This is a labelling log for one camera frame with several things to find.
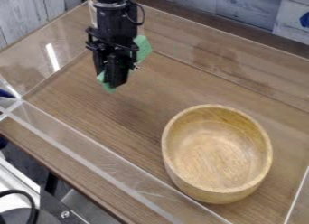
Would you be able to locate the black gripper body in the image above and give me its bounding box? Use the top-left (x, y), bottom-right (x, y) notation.
top-left (86, 0), bottom-right (142, 52)

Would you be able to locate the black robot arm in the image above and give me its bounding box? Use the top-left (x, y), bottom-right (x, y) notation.
top-left (86, 0), bottom-right (145, 89)

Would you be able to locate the metal plate with screw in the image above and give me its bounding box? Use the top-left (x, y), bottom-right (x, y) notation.
top-left (38, 191), bottom-right (90, 224)

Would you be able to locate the green rectangular block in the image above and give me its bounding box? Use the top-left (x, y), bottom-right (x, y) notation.
top-left (97, 35), bottom-right (153, 92)

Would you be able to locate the black table leg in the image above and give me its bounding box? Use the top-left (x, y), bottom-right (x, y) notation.
top-left (45, 173), bottom-right (59, 195)

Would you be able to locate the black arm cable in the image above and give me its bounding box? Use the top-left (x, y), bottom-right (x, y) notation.
top-left (122, 1), bottom-right (146, 26)

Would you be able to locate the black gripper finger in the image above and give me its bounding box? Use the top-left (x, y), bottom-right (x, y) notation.
top-left (93, 50), bottom-right (107, 75)
top-left (106, 53), bottom-right (134, 88)

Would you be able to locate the brown wooden bowl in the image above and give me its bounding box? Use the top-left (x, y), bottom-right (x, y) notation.
top-left (161, 105), bottom-right (273, 204)

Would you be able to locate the black cable loop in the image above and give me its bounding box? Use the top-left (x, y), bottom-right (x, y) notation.
top-left (0, 190), bottom-right (39, 224)

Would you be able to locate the clear acrylic corner bracket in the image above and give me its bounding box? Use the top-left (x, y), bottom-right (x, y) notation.
top-left (87, 0), bottom-right (98, 28)

